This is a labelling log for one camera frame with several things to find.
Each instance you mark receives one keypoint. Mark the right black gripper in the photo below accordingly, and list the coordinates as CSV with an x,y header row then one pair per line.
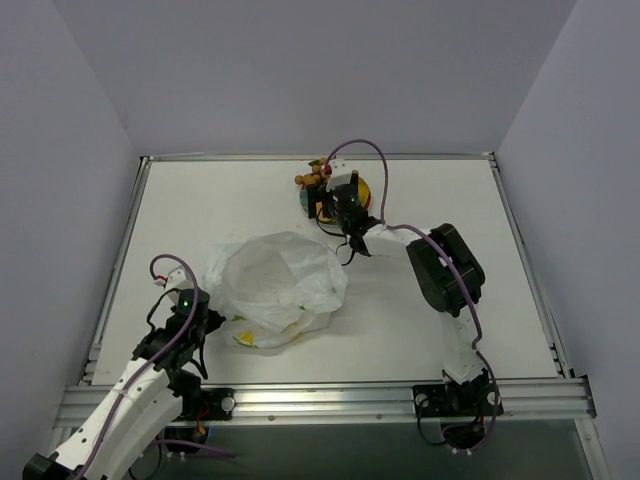
x,y
322,195

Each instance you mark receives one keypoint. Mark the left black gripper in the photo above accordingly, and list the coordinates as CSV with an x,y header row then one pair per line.
x,y
210,321

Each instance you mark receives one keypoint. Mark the fake longan fruit bunch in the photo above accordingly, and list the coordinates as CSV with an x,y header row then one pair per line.
x,y
318,174

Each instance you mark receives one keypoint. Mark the fake yellow green mango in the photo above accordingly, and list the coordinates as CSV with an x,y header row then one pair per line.
x,y
364,194

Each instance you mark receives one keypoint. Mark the fake orange fruit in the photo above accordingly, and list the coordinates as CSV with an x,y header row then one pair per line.
x,y
325,216

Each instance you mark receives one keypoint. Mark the white printed plastic bag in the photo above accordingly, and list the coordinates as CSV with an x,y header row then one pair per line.
x,y
274,288

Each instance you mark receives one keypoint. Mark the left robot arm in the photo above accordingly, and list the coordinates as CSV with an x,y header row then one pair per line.
x,y
154,390

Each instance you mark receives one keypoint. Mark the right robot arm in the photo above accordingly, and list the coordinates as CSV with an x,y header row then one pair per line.
x,y
449,276

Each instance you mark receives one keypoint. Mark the red floral plate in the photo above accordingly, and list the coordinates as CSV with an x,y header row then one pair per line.
x,y
363,219

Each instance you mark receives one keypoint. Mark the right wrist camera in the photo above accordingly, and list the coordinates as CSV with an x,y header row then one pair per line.
x,y
339,173

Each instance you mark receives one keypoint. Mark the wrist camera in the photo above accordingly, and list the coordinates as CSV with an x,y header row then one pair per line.
x,y
177,278
339,173

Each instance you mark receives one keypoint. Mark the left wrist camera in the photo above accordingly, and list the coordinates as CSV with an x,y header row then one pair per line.
x,y
177,278

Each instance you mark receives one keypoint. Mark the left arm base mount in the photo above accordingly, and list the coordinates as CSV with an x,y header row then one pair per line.
x,y
210,405

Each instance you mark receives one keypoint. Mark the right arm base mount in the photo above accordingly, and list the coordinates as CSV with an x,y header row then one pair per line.
x,y
467,413

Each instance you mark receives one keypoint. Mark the aluminium front rail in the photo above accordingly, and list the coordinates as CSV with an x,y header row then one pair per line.
x,y
394,402

